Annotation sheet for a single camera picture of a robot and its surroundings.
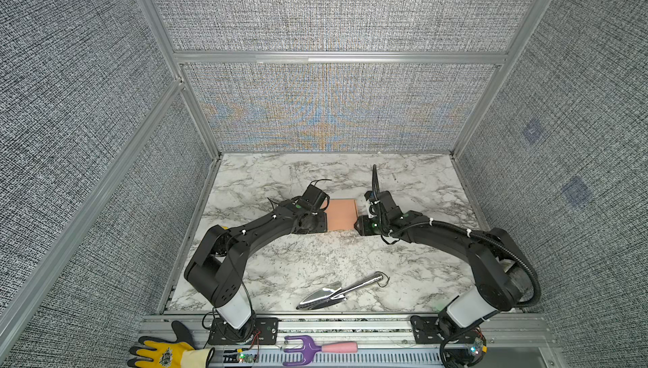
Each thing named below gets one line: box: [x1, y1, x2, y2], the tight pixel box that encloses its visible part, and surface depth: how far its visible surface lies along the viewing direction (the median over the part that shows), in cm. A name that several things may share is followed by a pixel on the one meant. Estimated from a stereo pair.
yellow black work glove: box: [127, 320, 216, 368], surface depth 69 cm
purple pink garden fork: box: [282, 335, 359, 367], surface depth 72 cm
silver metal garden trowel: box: [295, 271, 390, 311], surface depth 81 cm
